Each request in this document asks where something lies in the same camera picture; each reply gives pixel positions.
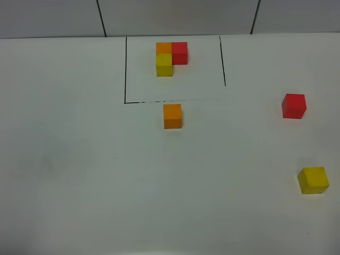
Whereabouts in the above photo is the template yellow cube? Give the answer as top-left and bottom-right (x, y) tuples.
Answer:
(156, 53), (173, 77)

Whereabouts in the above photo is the template red cube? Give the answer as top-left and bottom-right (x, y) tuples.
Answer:
(172, 42), (188, 65)

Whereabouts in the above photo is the template orange cube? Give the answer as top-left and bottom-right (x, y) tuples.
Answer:
(156, 42), (172, 54)

